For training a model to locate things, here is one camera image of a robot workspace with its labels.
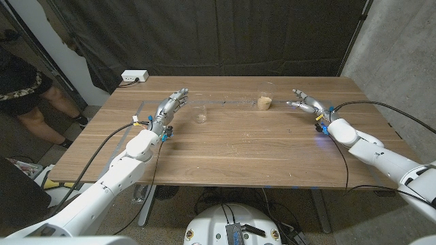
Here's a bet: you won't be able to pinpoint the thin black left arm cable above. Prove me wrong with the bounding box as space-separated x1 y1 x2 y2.
112 141 164 235

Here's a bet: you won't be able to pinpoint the black partition frame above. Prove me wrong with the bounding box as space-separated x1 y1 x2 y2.
0 3 88 110

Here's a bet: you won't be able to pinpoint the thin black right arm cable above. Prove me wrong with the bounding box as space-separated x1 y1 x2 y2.
326 134 433 207

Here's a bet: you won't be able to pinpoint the grey finned electronics box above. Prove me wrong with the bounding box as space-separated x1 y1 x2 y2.
225 223 245 245

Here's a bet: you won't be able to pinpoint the brown sugar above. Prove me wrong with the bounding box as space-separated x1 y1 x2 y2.
257 96 273 111

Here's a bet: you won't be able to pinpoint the grey metal table leg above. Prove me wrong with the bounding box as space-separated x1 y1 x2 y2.
138 185 157 227
310 189 333 234

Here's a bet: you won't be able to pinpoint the clear plastic cup with sugar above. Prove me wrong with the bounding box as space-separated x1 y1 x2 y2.
256 81 277 111

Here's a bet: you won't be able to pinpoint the black backdrop stand pole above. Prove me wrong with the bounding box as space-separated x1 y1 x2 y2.
337 0 374 78

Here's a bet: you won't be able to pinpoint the black power cable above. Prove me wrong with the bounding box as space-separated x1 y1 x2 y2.
117 78 140 88

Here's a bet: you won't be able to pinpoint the person in black shorts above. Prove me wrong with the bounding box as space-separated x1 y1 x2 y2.
0 47 90 149

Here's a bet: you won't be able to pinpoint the black flat module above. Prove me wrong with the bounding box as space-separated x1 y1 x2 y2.
242 224 266 238

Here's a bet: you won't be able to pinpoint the person in dark trousers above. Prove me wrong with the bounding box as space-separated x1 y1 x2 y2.
35 0 86 59

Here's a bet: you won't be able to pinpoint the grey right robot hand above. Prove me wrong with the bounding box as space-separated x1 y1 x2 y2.
285 88 340 123

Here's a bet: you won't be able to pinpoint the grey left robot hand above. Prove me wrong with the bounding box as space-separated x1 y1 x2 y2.
149 88 189 135

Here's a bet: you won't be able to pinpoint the white power strip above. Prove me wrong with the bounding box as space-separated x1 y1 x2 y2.
121 69 150 83

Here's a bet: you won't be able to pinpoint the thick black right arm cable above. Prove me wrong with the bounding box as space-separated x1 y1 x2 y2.
332 100 436 135

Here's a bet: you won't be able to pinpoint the colourful patterned bag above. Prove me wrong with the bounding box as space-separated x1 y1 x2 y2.
10 158 44 178

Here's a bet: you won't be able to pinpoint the black backdrop curtain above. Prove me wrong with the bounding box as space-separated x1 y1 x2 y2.
47 0 374 95

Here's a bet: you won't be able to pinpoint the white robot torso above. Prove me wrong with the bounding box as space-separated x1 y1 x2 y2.
183 203 283 245

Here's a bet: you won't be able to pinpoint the round black floor fan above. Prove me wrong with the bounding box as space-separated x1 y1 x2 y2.
155 185 180 201

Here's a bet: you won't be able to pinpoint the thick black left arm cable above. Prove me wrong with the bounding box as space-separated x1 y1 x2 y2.
50 121 151 215

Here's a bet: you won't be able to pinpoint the white and yellow floor object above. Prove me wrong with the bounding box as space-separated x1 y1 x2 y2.
32 164 74 191

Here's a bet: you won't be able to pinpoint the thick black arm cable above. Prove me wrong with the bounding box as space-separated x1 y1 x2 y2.
332 100 436 135
50 121 151 215

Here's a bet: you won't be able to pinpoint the tangled black floor cables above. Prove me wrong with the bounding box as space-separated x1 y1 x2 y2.
193 186 297 232

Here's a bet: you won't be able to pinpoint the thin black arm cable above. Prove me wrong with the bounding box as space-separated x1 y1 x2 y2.
326 134 433 207
112 141 164 235

